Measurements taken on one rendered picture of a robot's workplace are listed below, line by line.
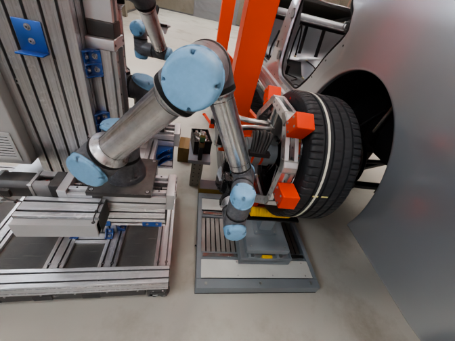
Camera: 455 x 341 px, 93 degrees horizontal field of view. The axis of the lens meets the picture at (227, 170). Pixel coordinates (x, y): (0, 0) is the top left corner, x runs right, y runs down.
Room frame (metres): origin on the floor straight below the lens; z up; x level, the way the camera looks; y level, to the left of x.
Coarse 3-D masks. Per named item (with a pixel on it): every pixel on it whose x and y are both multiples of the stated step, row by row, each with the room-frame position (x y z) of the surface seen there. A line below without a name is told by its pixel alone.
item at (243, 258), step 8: (240, 240) 0.91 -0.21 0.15; (240, 248) 0.85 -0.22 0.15; (240, 256) 0.78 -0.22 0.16; (248, 256) 0.79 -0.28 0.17; (256, 256) 0.81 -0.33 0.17; (264, 256) 0.81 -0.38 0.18; (272, 256) 0.85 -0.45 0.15; (280, 256) 0.85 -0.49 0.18; (288, 256) 0.88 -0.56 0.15; (264, 264) 0.81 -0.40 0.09; (272, 264) 0.83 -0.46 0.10; (280, 264) 0.84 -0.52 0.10
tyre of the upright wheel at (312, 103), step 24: (288, 96) 1.12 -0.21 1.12; (312, 96) 1.01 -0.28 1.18; (336, 120) 0.88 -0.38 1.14; (312, 144) 0.77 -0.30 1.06; (336, 144) 0.80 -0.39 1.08; (360, 144) 0.84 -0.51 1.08; (312, 168) 0.72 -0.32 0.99; (336, 168) 0.75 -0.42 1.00; (264, 192) 0.96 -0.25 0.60; (312, 192) 0.71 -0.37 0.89; (336, 192) 0.73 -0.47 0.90; (288, 216) 0.74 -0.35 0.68; (312, 216) 0.75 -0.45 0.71
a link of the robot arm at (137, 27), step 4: (136, 20) 1.30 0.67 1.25; (140, 20) 1.33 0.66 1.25; (132, 24) 1.29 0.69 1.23; (136, 24) 1.29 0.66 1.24; (140, 24) 1.30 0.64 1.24; (132, 28) 1.29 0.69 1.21; (136, 28) 1.29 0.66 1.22; (140, 28) 1.29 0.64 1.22; (144, 28) 1.32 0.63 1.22; (132, 32) 1.29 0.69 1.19; (136, 32) 1.29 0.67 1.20; (140, 32) 1.29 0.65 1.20; (144, 32) 1.33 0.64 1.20; (136, 36) 1.29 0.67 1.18; (140, 36) 1.31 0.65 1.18; (144, 36) 1.33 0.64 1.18
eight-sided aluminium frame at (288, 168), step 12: (276, 96) 1.07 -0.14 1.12; (264, 108) 1.16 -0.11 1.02; (276, 108) 1.00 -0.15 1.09; (288, 108) 0.97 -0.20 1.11; (252, 132) 1.24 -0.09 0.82; (288, 144) 0.79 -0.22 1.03; (288, 156) 0.76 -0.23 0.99; (288, 168) 0.73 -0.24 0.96; (276, 180) 0.73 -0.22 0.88; (288, 180) 0.73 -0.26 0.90; (276, 204) 0.73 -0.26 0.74
